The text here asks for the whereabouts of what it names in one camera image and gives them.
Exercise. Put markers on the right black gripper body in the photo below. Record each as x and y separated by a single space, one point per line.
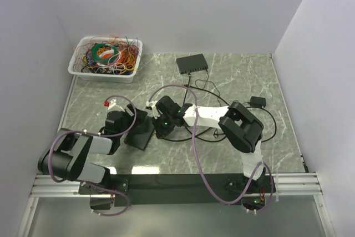
164 123

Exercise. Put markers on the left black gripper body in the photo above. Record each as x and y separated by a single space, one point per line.
128 121

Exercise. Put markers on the black network switch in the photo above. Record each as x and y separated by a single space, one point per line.
193 63
140 135

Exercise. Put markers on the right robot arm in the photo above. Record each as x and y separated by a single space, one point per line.
242 129

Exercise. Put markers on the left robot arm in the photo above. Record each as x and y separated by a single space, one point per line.
66 157

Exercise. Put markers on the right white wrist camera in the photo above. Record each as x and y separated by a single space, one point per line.
151 105

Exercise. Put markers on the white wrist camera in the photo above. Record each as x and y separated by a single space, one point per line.
151 105
112 105

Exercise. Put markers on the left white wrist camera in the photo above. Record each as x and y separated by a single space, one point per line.
112 105

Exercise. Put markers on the white wire basket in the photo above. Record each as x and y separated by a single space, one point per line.
106 59

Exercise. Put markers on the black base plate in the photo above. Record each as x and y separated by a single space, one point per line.
177 188

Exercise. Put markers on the aluminium rail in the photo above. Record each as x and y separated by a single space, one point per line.
287 184

